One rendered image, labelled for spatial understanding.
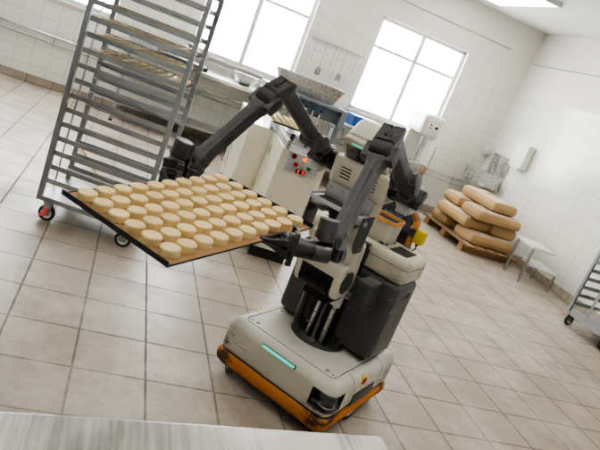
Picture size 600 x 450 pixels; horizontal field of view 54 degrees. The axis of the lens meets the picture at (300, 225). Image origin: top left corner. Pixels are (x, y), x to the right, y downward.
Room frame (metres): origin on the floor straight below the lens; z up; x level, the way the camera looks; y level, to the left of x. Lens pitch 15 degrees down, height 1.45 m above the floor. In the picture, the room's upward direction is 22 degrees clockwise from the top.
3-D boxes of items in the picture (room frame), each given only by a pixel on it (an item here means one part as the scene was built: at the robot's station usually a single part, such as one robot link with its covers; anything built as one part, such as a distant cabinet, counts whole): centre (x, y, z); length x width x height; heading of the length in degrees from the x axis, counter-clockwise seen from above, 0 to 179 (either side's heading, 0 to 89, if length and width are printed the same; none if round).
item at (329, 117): (4.97, 0.36, 1.01); 0.72 x 0.33 x 0.34; 105
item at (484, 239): (7.51, -2.26, 0.19); 0.72 x 0.42 x 0.15; 114
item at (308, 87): (4.97, 0.36, 1.25); 0.56 x 0.29 x 0.14; 105
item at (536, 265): (6.93, -2.74, 0.23); 0.44 x 0.44 x 0.46; 12
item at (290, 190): (4.48, 0.23, 0.45); 0.70 x 0.34 x 0.90; 15
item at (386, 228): (2.71, -0.33, 0.87); 0.23 x 0.15 x 0.11; 62
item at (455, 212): (7.71, -1.94, 0.34); 0.72 x 0.42 x 0.15; 24
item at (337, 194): (2.36, -0.14, 0.93); 0.28 x 0.16 x 0.22; 62
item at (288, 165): (4.13, 0.14, 0.77); 0.24 x 0.04 x 0.14; 105
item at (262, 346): (2.62, -0.28, 0.16); 0.67 x 0.64 x 0.25; 152
